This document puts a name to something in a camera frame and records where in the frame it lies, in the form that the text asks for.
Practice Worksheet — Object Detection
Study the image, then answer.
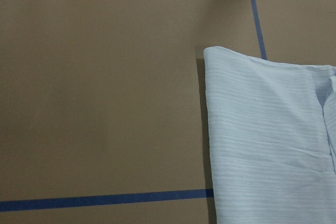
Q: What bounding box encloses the light blue button shirt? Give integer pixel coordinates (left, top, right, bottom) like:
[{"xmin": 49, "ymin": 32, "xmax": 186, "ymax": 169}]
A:
[{"xmin": 204, "ymin": 47, "xmax": 335, "ymax": 223}]

